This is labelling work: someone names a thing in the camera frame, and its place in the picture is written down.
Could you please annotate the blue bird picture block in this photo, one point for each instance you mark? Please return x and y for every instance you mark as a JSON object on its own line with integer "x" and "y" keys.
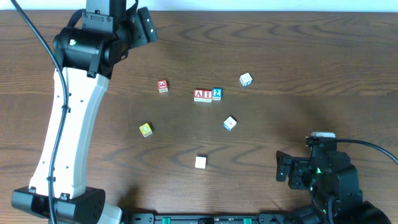
{"x": 229, "y": 123}

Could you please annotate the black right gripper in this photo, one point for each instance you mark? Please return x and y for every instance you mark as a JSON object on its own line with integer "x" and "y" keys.
{"x": 296, "y": 170}

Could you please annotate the plain white wooden block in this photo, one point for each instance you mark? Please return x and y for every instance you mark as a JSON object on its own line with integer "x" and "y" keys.
{"x": 200, "y": 162}

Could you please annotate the white blue tilted block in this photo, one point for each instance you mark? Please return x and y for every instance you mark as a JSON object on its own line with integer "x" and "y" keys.
{"x": 246, "y": 79}

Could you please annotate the yellow pineapple block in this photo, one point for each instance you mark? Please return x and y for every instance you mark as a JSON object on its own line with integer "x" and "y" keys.
{"x": 146, "y": 129}

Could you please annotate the red letter I block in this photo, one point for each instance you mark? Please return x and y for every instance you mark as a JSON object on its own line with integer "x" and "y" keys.
{"x": 207, "y": 96}

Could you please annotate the red letter G block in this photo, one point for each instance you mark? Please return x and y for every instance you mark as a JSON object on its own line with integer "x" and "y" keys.
{"x": 162, "y": 86}

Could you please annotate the red letter A block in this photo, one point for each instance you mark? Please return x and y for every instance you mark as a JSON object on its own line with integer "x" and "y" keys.
{"x": 198, "y": 95}

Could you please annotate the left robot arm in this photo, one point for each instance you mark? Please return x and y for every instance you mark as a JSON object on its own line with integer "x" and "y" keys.
{"x": 84, "y": 53}

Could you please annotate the blue number 2 block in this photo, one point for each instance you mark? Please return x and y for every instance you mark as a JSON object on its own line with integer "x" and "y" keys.
{"x": 216, "y": 94}

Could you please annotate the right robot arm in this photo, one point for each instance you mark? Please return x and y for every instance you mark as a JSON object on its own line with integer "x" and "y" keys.
{"x": 345, "y": 206}

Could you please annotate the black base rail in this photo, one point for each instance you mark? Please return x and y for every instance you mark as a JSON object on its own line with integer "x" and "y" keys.
{"x": 150, "y": 218}

